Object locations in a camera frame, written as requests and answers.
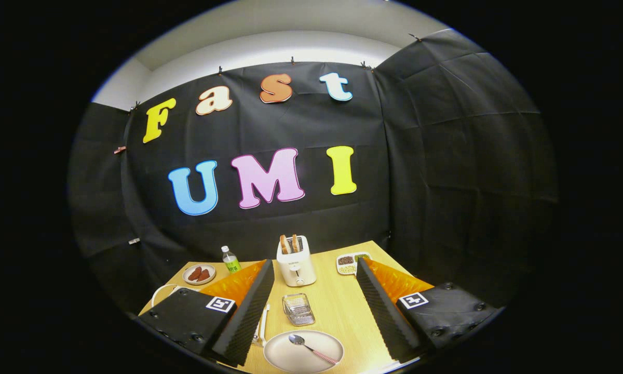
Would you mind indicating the white toaster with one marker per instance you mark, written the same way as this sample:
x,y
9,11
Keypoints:
x,y
297,270

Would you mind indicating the white divided bean dish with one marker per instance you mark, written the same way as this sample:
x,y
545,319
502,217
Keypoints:
x,y
347,269

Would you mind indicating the white plate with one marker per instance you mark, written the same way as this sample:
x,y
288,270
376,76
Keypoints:
x,y
311,361

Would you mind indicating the green tea bottle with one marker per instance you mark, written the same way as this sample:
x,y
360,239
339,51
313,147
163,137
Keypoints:
x,y
232,265

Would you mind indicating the toast slice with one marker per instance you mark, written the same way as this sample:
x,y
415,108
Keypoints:
x,y
285,244
295,243

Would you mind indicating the small beige sausage plate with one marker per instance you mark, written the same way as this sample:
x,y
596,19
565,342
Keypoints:
x,y
187,278

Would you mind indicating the copper cloth clip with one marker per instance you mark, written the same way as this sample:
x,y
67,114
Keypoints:
x,y
120,150

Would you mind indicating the black backdrop cloth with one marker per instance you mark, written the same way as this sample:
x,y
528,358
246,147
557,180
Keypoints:
x,y
301,124

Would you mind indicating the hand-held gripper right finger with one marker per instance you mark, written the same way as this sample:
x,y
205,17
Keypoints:
x,y
384,311

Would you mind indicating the brown sausage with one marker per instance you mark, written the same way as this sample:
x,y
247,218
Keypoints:
x,y
194,274
204,276

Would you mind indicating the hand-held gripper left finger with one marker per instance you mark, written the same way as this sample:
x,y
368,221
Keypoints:
x,y
249,317

